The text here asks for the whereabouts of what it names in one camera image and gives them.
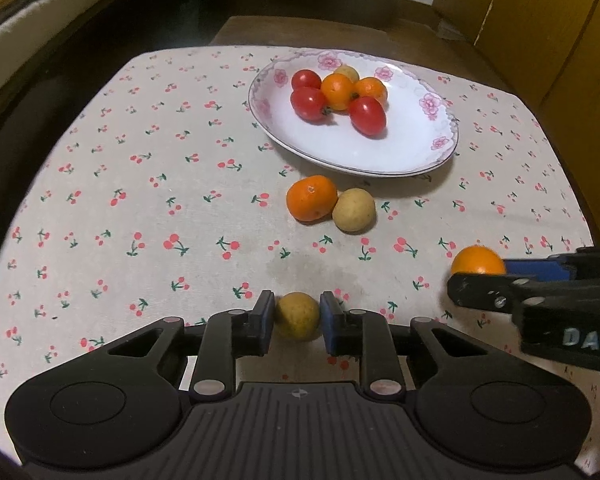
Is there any orange mandarin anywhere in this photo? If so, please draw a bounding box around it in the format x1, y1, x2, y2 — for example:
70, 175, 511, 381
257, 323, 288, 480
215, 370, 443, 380
354, 77, 388, 106
286, 174, 338, 223
451, 245, 506, 275
321, 73, 355, 112

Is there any tan longan back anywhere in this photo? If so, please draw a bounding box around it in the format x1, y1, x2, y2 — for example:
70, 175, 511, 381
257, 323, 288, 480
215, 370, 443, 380
332, 188, 376, 233

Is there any orange mandarin back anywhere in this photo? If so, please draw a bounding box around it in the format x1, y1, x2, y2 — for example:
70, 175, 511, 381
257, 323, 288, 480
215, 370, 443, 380
286, 174, 338, 223

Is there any orange mandarin front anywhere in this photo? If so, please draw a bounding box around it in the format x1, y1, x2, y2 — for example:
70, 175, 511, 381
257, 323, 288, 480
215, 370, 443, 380
354, 77, 388, 106

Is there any tan longan with stem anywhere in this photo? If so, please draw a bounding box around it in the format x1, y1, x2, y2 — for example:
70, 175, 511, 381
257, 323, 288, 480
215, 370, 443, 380
334, 64, 360, 84

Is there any round red cherry tomato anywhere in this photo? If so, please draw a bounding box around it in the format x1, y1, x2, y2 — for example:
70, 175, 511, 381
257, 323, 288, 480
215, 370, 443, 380
291, 70, 322, 90

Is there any white floral ceramic plate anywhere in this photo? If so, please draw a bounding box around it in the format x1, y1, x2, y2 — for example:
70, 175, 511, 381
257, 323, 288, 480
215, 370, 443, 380
248, 49, 460, 178

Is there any cherry print tablecloth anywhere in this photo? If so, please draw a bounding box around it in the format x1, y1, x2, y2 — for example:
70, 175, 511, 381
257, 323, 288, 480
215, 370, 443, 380
0, 47, 591, 454

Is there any brown wooden wardrobe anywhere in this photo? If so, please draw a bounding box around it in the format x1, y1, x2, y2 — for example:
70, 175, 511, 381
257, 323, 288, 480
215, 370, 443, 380
434, 0, 600, 240

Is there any dark wooden stool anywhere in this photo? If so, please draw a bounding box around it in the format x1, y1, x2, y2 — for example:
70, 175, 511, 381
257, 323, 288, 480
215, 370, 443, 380
211, 16, 508, 90

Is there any grey bed mattress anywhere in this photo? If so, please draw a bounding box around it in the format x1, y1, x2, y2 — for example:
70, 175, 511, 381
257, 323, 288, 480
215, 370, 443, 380
0, 0, 161, 111

